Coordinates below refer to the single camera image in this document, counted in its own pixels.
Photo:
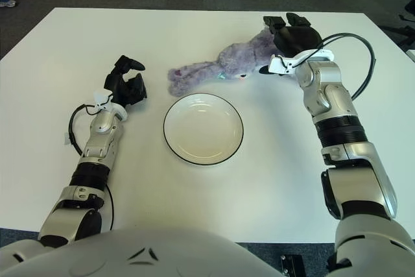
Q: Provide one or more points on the black metal bracket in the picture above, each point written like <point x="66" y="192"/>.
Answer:
<point x="291" y="265"/>

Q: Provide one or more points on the white sneaker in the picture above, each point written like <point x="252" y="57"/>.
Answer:
<point x="7" y="4"/>

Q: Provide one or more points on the silver robot torso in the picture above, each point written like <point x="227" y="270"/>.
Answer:
<point x="146" y="257"/>

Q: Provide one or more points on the white side table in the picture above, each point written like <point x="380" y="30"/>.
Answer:
<point x="411" y="57"/>

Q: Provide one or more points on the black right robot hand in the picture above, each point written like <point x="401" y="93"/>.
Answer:
<point x="298" y="38"/>

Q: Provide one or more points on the white plate with black rim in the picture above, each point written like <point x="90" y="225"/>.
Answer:
<point x="203" y="131"/>

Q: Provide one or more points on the purple plush bunny doll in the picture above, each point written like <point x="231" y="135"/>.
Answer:
<point x="236" y="59"/>

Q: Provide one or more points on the black office chair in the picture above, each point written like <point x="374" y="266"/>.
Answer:
<point x="409" y="7"/>

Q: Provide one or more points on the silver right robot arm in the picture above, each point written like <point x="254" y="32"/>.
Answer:
<point x="337" y="102"/>

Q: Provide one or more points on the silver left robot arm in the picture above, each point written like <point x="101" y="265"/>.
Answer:
<point x="100" y="134"/>

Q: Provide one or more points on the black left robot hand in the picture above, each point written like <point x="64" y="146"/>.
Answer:
<point x="121" y="87"/>

